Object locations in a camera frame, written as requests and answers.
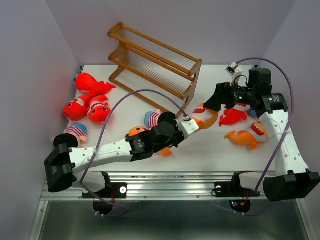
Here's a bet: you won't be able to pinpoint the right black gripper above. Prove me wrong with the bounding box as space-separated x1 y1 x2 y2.
203 79 257 112

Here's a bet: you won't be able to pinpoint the orange shark plush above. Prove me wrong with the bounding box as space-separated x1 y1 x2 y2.
224 121 269 150
127 126 172 156
191 103 219 130

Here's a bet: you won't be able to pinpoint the boy doll striped shirt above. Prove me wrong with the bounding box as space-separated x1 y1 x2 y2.
144 109 162 129

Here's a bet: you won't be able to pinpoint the red shark plush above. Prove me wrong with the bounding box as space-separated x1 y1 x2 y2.
62 93 97 122
219 103 251 127
87 94 111 125
74 72 116 95

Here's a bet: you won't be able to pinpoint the boy doll blue pants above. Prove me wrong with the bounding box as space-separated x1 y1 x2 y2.
248 108 258 119

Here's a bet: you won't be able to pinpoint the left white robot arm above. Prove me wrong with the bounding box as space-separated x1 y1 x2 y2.
44 112 187 197

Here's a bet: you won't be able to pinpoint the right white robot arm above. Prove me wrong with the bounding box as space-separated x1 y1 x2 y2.
204 64 320 202

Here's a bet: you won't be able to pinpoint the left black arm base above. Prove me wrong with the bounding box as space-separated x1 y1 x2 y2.
84 171 128 199

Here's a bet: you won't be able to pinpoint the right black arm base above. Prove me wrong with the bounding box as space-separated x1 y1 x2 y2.
211 171 260 198

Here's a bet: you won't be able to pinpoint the brown wooden toy shelf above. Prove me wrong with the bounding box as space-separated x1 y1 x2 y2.
107 22 202 110

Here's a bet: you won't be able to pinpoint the boy doll far left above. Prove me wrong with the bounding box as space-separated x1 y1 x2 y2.
51 122 88 148

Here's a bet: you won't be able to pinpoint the red shark plush top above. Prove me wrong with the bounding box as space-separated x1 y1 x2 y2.
74 72 116 95

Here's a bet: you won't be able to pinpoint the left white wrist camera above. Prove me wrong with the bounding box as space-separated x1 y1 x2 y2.
177 119 200 139

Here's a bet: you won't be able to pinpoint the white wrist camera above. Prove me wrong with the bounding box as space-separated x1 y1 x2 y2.
177 119 200 139
225 62 243 76

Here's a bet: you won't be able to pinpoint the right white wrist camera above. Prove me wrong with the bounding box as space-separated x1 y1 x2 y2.
225 62 243 76

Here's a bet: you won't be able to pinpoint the aluminium mounting rail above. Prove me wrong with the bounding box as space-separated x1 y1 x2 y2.
39 171 273 202

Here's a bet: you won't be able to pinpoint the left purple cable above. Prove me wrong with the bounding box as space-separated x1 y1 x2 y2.
79 89 189 218

